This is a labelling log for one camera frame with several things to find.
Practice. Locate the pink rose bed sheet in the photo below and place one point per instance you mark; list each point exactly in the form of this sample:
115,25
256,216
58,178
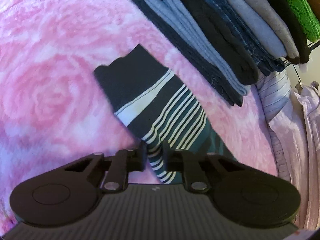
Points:
50,67

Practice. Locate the striped shirt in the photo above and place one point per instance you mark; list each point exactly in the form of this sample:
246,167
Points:
140,97

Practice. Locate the stack of folded clothes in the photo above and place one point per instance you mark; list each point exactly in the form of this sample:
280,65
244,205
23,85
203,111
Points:
190,55

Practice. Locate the green knit folded sweater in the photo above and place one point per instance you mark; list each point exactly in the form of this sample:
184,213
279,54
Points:
302,7

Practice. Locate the charcoal folded garment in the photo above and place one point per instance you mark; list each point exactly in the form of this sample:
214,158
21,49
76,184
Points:
220,35

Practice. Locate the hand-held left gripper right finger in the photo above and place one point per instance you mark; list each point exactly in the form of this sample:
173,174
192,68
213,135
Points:
172,160

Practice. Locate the black folded garment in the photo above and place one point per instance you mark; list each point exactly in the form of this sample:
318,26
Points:
292,20

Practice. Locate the blue folded jeans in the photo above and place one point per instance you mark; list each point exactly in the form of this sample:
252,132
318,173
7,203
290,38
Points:
245,30

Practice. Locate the taupe grey folded garment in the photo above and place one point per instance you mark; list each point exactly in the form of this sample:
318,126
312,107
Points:
277,17

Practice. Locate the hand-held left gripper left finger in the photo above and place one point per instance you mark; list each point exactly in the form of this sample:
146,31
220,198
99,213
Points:
136,160

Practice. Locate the pink ruffled pillow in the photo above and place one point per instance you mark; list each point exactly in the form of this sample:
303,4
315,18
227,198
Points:
300,142

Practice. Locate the light grey folded garment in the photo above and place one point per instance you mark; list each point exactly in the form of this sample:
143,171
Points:
257,22

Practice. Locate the light blue folded garment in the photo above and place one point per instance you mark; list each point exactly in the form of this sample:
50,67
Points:
195,37

